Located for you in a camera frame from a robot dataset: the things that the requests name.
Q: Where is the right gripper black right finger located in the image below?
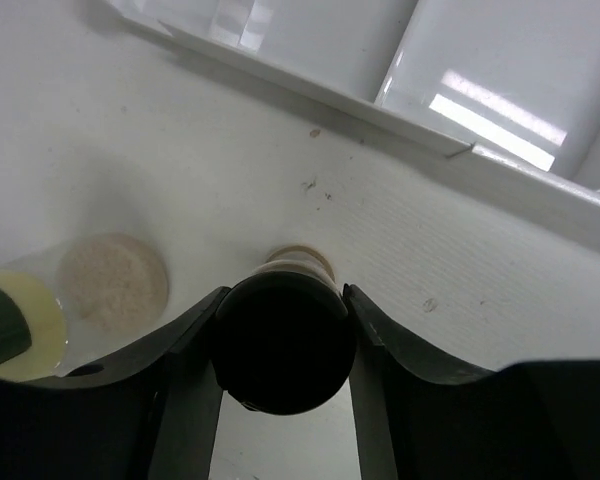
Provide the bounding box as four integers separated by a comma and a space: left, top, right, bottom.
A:
344, 285, 600, 479

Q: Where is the black cap spice jar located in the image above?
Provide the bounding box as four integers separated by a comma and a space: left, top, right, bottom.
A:
210, 244, 356, 416

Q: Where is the white divided organizer tray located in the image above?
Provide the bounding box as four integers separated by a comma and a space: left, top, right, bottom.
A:
77, 1, 600, 197

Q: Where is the yellow cap powder bottle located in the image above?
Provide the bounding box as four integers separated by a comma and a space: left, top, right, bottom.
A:
0, 233, 169, 382

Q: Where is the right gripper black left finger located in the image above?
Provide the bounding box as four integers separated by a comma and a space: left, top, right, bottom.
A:
0, 287, 229, 479

